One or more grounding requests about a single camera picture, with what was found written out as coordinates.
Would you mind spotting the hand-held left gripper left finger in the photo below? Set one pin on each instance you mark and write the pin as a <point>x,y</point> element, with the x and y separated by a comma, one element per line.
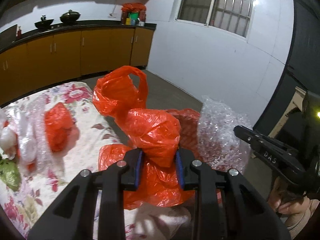
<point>138,170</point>

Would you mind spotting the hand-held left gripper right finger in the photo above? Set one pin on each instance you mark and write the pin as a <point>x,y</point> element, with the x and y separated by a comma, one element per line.
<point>179,171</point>

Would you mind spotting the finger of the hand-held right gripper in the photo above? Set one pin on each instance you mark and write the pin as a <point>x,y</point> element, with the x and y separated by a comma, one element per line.
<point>282,162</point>
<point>257,138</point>

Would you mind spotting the clear bubble wrap sheet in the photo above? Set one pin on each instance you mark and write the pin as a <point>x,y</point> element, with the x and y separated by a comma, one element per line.
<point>222,132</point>
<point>37,135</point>

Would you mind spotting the red plastic bag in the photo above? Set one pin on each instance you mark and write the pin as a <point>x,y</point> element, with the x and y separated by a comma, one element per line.
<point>152,135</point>
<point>59,127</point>

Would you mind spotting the green plastic bag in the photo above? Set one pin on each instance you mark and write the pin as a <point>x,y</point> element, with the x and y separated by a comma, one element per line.
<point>10,173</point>

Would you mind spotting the person's right forearm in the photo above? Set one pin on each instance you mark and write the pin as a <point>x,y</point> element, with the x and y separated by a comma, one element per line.
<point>303,223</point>

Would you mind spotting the person's right hand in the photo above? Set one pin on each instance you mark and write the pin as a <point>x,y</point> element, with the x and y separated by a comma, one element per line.
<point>290,203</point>

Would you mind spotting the beige wooden furniture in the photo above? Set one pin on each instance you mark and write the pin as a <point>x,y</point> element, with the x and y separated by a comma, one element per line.
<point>292,112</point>

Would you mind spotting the floral tablecloth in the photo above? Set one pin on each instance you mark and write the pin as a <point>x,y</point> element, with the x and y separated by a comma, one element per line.
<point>85,135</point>

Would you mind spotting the dark door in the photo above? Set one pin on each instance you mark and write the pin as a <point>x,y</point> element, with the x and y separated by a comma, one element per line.
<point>302,45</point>

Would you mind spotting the white plastic bag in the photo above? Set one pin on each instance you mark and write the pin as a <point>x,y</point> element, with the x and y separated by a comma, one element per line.
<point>8,137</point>

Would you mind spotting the orange lower kitchen cabinets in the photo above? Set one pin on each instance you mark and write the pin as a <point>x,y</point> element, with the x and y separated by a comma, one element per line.
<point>65,52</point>

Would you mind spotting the barred window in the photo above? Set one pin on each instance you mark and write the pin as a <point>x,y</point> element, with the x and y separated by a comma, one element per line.
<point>217,2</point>

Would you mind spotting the white cup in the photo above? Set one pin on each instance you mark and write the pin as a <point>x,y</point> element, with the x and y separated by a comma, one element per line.
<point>141,24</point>

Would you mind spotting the yellow container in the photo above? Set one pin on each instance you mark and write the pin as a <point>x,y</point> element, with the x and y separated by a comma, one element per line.
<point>128,21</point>

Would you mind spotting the green bottle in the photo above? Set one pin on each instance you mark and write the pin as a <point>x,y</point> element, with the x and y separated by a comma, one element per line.
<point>133,18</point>

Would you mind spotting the red bag of bottles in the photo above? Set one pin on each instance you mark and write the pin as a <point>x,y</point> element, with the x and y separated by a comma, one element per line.
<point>132,7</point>

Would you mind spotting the black wok with lid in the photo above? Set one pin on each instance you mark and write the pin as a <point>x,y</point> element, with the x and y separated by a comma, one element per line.
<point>70,17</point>

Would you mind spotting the red bottle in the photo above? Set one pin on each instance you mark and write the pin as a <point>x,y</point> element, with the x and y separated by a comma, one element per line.
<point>18,33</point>

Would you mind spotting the brown cutting board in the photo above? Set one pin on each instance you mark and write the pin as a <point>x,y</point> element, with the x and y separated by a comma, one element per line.
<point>8,33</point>

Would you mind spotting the white wall socket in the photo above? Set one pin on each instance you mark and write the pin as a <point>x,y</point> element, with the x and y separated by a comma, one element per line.
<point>111,15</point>

